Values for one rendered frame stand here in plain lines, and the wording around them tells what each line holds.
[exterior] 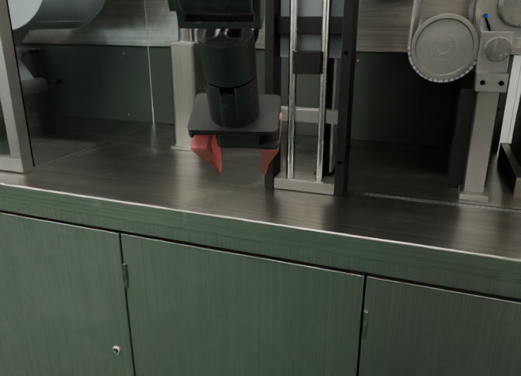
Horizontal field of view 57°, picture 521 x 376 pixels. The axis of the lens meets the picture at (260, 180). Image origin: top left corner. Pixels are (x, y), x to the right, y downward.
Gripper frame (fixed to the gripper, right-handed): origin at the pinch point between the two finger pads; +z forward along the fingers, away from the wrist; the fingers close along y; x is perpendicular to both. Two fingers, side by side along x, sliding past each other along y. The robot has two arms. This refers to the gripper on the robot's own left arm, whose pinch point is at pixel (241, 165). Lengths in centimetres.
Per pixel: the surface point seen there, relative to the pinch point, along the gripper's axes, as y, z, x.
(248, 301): 2.0, 38.0, -0.3
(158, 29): 39, 31, -84
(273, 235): -3.0, 22.0, -4.6
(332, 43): -12.1, 4.3, -35.0
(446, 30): -33, 5, -41
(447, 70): -34, 11, -37
